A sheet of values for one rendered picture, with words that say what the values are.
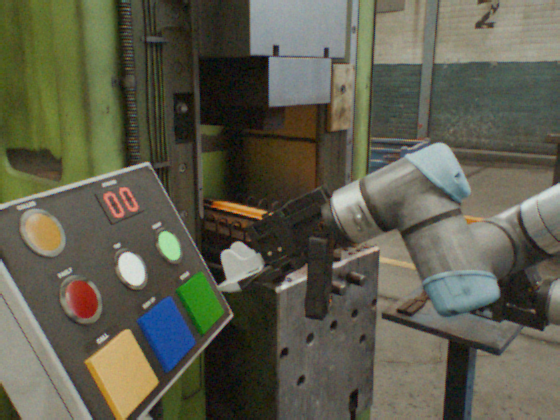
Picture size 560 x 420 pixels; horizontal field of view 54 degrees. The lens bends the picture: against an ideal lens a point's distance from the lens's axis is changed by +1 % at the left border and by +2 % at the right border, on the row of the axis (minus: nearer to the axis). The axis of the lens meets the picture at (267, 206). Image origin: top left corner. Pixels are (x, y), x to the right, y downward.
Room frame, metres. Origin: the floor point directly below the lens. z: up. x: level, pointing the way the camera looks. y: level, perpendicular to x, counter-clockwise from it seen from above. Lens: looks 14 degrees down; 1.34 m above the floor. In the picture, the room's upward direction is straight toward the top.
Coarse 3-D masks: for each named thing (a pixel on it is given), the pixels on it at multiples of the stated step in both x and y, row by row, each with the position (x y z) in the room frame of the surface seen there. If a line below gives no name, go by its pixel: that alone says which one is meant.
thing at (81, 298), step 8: (72, 288) 0.56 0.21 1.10; (80, 288) 0.56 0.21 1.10; (88, 288) 0.57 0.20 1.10; (72, 296) 0.55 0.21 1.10; (80, 296) 0.56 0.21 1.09; (88, 296) 0.57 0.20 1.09; (96, 296) 0.58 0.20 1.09; (72, 304) 0.54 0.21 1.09; (80, 304) 0.55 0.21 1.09; (88, 304) 0.56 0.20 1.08; (96, 304) 0.57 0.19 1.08; (80, 312) 0.55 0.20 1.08; (88, 312) 0.55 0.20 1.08
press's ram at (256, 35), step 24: (216, 0) 1.10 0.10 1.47; (240, 0) 1.05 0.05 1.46; (264, 0) 1.06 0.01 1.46; (288, 0) 1.11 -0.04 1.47; (312, 0) 1.17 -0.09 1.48; (336, 0) 1.23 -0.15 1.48; (216, 24) 1.10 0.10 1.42; (240, 24) 1.05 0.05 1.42; (264, 24) 1.06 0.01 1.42; (288, 24) 1.11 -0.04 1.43; (312, 24) 1.17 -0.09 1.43; (336, 24) 1.23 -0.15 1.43; (216, 48) 1.10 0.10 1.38; (240, 48) 1.05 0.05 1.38; (264, 48) 1.06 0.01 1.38; (288, 48) 1.11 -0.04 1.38; (312, 48) 1.17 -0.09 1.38; (336, 48) 1.23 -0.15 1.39
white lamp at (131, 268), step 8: (128, 256) 0.66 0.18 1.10; (136, 256) 0.67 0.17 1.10; (120, 264) 0.64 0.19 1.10; (128, 264) 0.65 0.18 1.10; (136, 264) 0.66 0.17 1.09; (128, 272) 0.64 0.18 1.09; (136, 272) 0.65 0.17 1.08; (144, 272) 0.67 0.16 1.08; (128, 280) 0.64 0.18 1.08; (136, 280) 0.65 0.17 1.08
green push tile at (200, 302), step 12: (192, 276) 0.75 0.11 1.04; (204, 276) 0.77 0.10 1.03; (180, 288) 0.71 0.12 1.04; (192, 288) 0.73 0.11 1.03; (204, 288) 0.75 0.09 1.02; (192, 300) 0.71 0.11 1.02; (204, 300) 0.74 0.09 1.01; (216, 300) 0.76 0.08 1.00; (192, 312) 0.70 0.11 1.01; (204, 312) 0.72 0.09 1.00; (216, 312) 0.74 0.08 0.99; (204, 324) 0.70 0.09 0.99
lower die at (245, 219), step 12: (204, 204) 1.37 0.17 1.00; (240, 204) 1.40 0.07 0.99; (204, 216) 1.29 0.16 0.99; (216, 216) 1.29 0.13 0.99; (228, 216) 1.29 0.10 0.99; (240, 216) 1.27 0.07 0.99; (252, 216) 1.25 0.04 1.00; (228, 228) 1.22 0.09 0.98; (228, 240) 1.16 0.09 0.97; (240, 240) 1.13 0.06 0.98
